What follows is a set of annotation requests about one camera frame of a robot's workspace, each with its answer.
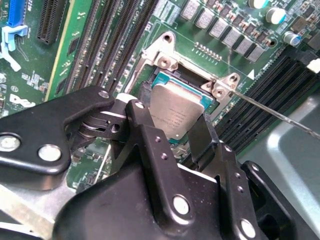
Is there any thin metal locking lever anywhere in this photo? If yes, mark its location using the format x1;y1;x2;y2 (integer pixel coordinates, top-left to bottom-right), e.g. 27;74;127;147
228;89;320;140

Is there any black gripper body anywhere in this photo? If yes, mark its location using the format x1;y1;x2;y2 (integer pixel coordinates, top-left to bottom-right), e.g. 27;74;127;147
52;149;227;240

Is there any silver CPU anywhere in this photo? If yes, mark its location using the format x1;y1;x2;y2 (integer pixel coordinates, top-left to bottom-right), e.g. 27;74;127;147
149;70;215;147

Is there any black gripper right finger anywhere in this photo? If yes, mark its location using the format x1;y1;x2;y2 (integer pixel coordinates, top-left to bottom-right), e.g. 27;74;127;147
188;111;305;240

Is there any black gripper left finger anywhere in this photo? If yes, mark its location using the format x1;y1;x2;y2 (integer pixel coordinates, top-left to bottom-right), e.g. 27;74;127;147
0;82;198;226

